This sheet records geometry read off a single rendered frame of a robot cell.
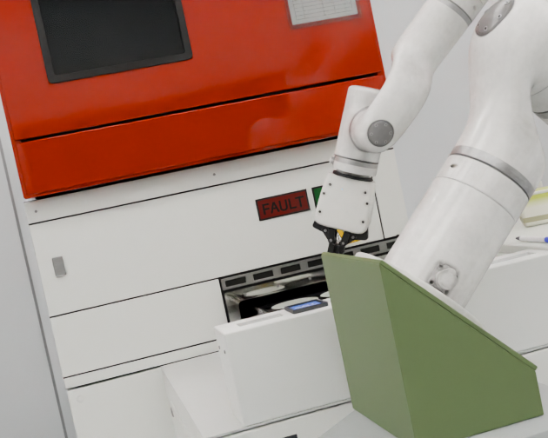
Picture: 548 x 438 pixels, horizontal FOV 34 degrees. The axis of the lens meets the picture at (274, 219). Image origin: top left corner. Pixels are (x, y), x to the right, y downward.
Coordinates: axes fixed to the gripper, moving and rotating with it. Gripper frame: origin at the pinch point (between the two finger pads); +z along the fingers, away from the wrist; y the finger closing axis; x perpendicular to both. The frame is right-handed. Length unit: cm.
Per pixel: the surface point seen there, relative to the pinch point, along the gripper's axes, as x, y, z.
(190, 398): -22.2, -15.7, 26.7
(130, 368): 6, -38, 36
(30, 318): 122, -125, 75
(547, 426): -58, 38, 2
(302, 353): -38.0, 4.5, 8.3
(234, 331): -42.2, -5.2, 6.6
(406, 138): 199, -14, -15
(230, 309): 15.9, -22.1, 20.6
